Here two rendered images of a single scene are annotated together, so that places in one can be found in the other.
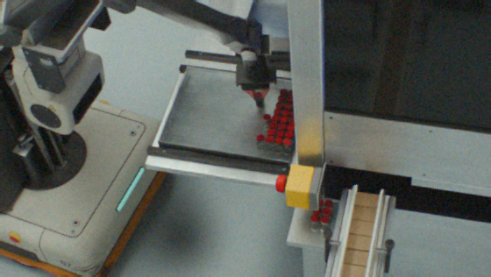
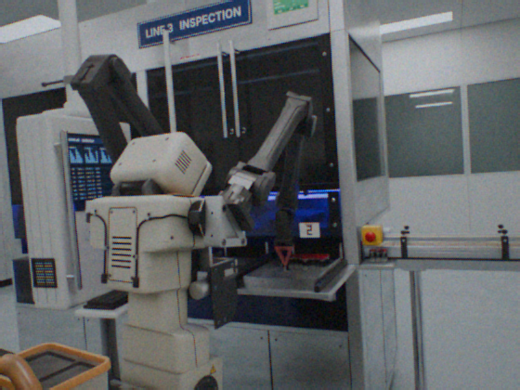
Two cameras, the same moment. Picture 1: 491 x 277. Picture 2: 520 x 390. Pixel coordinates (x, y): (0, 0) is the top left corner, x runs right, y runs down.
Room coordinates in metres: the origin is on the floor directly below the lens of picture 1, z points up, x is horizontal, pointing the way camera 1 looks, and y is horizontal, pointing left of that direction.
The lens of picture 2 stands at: (1.35, 1.60, 1.27)
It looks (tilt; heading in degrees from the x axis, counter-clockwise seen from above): 3 degrees down; 274
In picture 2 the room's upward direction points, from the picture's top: 4 degrees counter-clockwise
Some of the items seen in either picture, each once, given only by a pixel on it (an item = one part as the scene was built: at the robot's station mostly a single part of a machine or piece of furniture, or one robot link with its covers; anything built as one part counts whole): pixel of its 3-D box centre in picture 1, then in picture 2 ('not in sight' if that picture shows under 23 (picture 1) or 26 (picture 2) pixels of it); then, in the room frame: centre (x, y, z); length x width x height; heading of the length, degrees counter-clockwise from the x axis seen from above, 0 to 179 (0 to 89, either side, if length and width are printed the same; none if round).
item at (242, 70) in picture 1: (255, 67); (283, 233); (1.39, -0.05, 1.03); 0.10 x 0.07 x 0.07; 83
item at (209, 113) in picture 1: (236, 116); (294, 271); (1.35, 0.01, 0.90); 0.34 x 0.26 x 0.04; 69
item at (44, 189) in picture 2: not in sight; (84, 202); (2.24, -0.21, 1.19); 0.50 x 0.19 x 0.78; 74
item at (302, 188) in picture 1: (303, 187); (372, 234); (1.04, -0.12, 1.00); 0.08 x 0.07 x 0.07; 70
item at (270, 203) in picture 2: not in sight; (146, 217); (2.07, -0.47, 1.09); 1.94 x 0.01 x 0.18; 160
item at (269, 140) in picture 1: (277, 120); (304, 262); (1.32, -0.09, 0.90); 0.18 x 0.02 x 0.05; 159
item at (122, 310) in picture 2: not in sight; (123, 296); (2.08, -0.14, 0.79); 0.45 x 0.28 x 0.03; 74
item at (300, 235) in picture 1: (321, 224); (380, 263); (1.01, -0.15, 0.87); 0.14 x 0.13 x 0.02; 70
